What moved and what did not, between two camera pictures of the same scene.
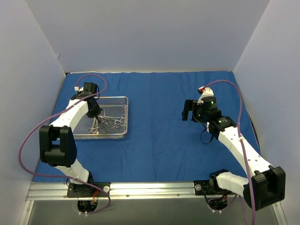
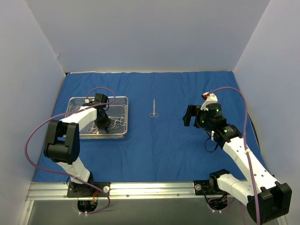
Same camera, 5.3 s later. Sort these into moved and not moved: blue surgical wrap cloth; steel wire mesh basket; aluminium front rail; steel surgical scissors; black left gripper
Moved: black left gripper; steel surgical scissors
Not moved: blue surgical wrap cloth; aluminium front rail; steel wire mesh basket
